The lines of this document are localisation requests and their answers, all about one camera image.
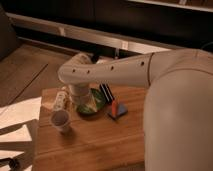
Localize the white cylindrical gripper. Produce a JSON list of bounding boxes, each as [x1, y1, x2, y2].
[[68, 84, 92, 105]]

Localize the green ceramic bowl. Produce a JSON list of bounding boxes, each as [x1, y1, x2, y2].
[[76, 88, 106, 115]]

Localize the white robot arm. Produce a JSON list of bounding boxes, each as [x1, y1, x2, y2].
[[58, 49, 213, 171]]

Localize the white plastic bottle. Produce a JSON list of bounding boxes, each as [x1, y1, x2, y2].
[[53, 87, 68, 111]]

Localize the black rectangular block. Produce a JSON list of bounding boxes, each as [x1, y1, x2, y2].
[[99, 84, 114, 104]]

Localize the white paper cup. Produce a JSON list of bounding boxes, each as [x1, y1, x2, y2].
[[50, 110, 70, 134]]

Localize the orange and blue toy blocks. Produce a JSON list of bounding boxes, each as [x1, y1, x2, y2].
[[108, 100, 128, 120]]

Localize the white paper sheets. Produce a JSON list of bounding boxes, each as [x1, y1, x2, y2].
[[0, 97, 41, 171]]

